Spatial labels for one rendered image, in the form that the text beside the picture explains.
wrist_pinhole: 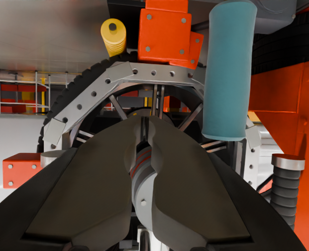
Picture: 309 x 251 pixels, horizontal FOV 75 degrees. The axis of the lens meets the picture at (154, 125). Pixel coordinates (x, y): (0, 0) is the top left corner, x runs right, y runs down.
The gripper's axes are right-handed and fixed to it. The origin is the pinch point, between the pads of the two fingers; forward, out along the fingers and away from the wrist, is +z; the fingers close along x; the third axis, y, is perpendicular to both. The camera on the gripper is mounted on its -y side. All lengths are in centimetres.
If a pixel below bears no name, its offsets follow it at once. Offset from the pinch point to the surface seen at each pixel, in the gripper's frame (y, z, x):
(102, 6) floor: -4, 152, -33
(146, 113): 42, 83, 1
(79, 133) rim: 26.4, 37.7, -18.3
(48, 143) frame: 22.5, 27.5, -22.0
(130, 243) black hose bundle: 37.0, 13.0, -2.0
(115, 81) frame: 9.6, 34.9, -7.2
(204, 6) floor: -8, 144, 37
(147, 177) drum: 19.8, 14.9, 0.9
